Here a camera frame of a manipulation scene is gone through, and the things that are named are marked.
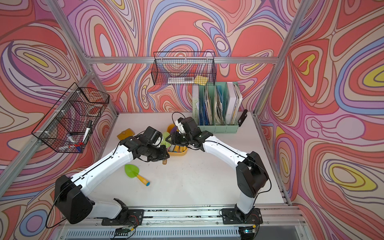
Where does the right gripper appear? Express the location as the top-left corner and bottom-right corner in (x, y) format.
(166, 131), (193, 146)

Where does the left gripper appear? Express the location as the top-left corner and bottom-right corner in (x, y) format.
(145, 144), (171, 162)

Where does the yellow storage box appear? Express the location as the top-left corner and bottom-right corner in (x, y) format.
(166, 123), (189, 157)

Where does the purple trowel pink handle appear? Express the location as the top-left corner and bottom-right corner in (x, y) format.
(168, 125), (178, 134)

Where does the light green trowel wooden handle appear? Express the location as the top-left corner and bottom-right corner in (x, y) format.
(160, 132), (171, 151)

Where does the green trowel yellow handle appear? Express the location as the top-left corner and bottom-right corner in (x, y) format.
(124, 164), (150, 187)

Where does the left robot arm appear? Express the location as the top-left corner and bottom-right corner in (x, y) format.
(54, 127), (170, 224)

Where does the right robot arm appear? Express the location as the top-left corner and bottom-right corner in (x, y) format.
(166, 117), (270, 216)

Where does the mint green file organizer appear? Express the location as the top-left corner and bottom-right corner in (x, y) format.
(192, 82), (239, 134)

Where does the black stapler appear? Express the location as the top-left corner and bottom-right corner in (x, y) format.
(238, 110), (248, 127)

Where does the yellow sponge in basket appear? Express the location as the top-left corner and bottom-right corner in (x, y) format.
(194, 76), (209, 86)

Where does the white book in organizer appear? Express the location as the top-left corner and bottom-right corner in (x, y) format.
(226, 82), (243, 125)

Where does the black white marker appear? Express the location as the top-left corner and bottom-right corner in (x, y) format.
(82, 120), (93, 144)

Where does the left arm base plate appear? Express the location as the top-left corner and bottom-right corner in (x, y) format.
(102, 209), (145, 227)

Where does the black wire basket back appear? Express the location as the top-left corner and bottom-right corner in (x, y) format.
(151, 51), (217, 86)

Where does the black wire basket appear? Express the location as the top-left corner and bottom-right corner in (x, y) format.
(32, 83), (110, 154)
(151, 51), (217, 86)

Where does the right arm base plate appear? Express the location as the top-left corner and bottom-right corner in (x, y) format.
(220, 208), (263, 225)

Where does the black wire basket left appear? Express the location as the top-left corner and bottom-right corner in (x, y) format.
(32, 83), (110, 154)

